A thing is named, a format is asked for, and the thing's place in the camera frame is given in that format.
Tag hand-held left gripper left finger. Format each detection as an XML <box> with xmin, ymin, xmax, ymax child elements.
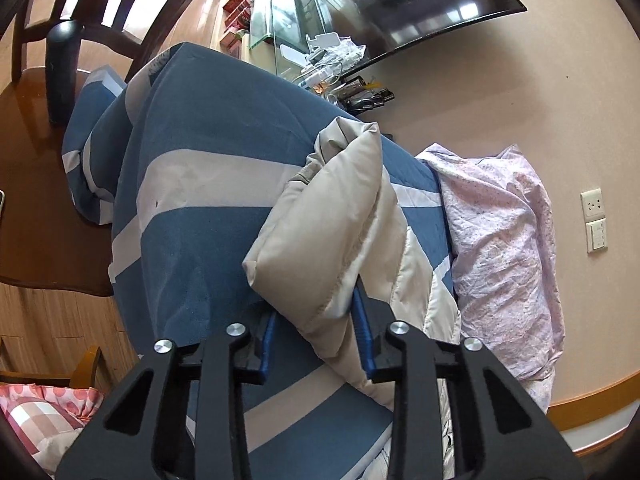
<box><xmin>55</xmin><ymin>311</ymin><xmax>277</xmax><ymax>480</ymax></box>

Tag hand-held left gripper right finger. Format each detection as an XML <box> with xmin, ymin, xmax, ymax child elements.
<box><xmin>351</xmin><ymin>284</ymin><xmax>586</xmax><ymax>480</ymax></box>

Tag beige down jacket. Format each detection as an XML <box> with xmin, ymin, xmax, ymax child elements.
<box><xmin>242</xmin><ymin>116</ymin><xmax>462</xmax><ymax>411</ymax></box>

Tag pink floral pillow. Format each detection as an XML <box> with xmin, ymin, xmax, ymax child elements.
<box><xmin>416</xmin><ymin>144</ymin><xmax>567</xmax><ymax>383</ymax></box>

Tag light wooden armchair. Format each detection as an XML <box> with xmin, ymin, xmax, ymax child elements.
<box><xmin>0</xmin><ymin>344</ymin><xmax>115</xmax><ymax>392</ymax></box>

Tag blue striped bed sheet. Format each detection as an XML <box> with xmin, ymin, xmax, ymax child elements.
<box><xmin>61</xmin><ymin>42</ymin><xmax>461</xmax><ymax>480</ymax></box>

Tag wooden baseboard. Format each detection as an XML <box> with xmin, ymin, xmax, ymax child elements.
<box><xmin>546</xmin><ymin>384</ymin><xmax>640</xmax><ymax>432</ymax></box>

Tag pink checkered cushion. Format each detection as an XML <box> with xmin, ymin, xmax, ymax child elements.
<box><xmin>0</xmin><ymin>382</ymin><xmax>104</xmax><ymax>477</ymax></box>

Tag black box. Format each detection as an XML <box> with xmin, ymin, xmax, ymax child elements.
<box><xmin>344</xmin><ymin>79</ymin><xmax>396</xmax><ymax>112</ymax></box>

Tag white power strip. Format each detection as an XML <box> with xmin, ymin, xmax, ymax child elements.
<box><xmin>299</xmin><ymin>71</ymin><xmax>342</xmax><ymax>87</ymax></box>

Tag clear plastic bags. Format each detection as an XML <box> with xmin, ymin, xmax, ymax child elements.
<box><xmin>320</xmin><ymin>39</ymin><xmax>367</xmax><ymax>69</ymax></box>

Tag white phone holder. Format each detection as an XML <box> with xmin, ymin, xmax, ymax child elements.
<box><xmin>304</xmin><ymin>32</ymin><xmax>342</xmax><ymax>50</ymax></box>

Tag dark wooden slatted chair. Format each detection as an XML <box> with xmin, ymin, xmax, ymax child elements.
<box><xmin>10</xmin><ymin>0</ymin><xmax>231</xmax><ymax>83</ymax></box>

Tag black flat television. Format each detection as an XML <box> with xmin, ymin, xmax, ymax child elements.
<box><xmin>305</xmin><ymin>0</ymin><xmax>529</xmax><ymax>68</ymax></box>

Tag black cylindrical container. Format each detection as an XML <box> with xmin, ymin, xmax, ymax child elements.
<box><xmin>45</xmin><ymin>21</ymin><xmax>82</xmax><ymax>127</ymax></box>

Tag white wall switch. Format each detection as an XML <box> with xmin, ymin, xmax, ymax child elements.
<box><xmin>585</xmin><ymin>218</ymin><xmax>609</xmax><ymax>254</ymax></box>

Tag white wall socket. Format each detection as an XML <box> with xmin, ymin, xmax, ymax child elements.
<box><xmin>580</xmin><ymin>189</ymin><xmax>604</xmax><ymax>221</ymax></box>

